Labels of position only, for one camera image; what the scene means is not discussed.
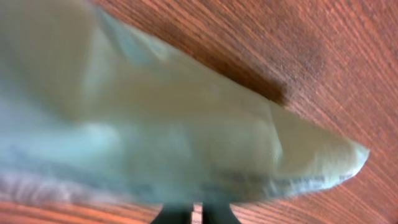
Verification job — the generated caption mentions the teal packet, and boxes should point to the teal packet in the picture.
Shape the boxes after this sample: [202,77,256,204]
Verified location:
[1,0,369,204]

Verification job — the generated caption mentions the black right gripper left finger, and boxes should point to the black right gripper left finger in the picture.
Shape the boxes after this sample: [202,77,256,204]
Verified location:
[150,205,193,224]

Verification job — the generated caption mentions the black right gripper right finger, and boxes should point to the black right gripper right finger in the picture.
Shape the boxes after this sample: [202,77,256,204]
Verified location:
[202,203,241,224]

